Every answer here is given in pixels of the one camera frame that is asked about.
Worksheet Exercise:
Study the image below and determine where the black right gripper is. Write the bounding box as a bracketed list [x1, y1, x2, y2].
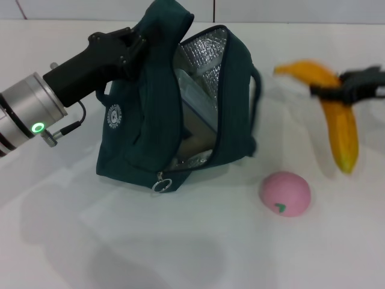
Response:
[309, 64, 385, 107]

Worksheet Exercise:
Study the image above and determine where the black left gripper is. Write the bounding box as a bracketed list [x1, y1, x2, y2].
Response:
[42, 26, 152, 108]

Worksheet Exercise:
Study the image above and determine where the yellow banana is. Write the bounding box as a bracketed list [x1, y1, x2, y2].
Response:
[273, 60, 360, 175]

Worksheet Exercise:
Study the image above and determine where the dark teal insulated lunch bag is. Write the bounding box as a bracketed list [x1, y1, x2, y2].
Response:
[94, 0, 265, 195]

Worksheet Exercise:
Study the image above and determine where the clear container with blue rim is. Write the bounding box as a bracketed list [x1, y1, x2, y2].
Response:
[176, 67, 219, 165]

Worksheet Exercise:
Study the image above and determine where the pink peach toy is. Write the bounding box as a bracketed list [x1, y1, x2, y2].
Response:
[260, 171, 312, 218]

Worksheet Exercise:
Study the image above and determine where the metal zipper pull ring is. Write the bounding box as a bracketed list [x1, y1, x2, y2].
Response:
[152, 172, 173, 193]

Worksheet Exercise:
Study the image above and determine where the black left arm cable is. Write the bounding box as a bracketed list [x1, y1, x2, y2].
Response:
[40, 101, 88, 148]

